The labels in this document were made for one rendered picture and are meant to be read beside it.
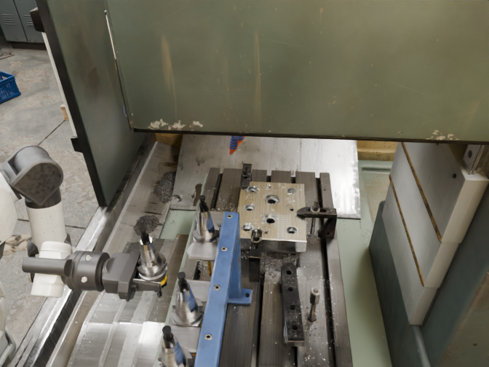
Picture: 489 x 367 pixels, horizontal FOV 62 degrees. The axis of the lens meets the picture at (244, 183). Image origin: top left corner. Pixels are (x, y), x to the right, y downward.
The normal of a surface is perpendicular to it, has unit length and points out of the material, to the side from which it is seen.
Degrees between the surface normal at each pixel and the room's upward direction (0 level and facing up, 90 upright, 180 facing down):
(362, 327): 0
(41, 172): 81
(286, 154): 24
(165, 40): 90
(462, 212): 90
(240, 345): 0
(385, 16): 90
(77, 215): 0
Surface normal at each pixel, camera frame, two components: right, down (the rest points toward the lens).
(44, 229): 0.44, 0.37
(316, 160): -0.05, -0.47
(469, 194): -0.09, 0.62
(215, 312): -0.01, -0.79
